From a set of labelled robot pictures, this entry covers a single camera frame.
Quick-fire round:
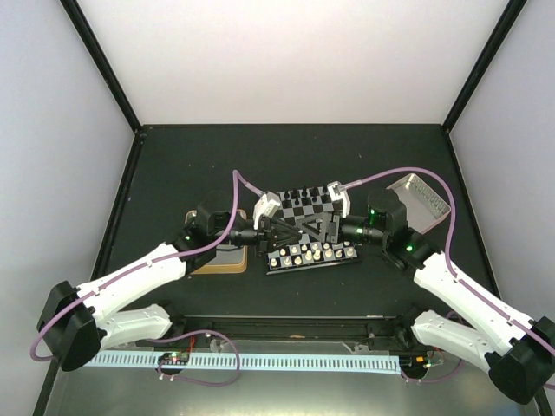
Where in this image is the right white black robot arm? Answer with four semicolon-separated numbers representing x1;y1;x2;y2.
296;189;554;404

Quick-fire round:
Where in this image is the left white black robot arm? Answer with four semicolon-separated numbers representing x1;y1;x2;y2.
37;192;302;372

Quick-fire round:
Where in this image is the small green circuit board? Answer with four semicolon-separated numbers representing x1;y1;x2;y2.
158;352;190;365

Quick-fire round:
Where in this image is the black and silver chessboard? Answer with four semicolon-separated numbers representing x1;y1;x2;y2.
266;185;361;275

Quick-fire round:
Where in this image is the gold metal tin tray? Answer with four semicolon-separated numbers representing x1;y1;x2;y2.
184;210;247;275

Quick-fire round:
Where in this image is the pink metal tin tray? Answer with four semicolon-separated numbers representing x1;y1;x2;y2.
388;173;451;234

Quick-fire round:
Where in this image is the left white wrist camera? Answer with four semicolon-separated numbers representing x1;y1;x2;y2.
253;192;281;230

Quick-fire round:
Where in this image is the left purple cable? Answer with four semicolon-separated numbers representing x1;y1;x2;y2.
29;169;265;361

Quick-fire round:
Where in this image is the light blue cable duct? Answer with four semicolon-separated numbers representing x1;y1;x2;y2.
87;350;401;375

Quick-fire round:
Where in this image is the purple cable loop front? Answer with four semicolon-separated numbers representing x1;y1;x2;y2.
156;331;240;389

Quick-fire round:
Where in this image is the black aluminium frame left post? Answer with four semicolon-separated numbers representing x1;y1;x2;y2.
60;0;142;133

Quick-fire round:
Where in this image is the black aluminium frame post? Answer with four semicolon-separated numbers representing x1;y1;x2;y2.
60;0;142;133
441;0;527;133

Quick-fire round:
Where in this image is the black aluminium frame right post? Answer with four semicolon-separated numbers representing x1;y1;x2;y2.
441;0;527;133

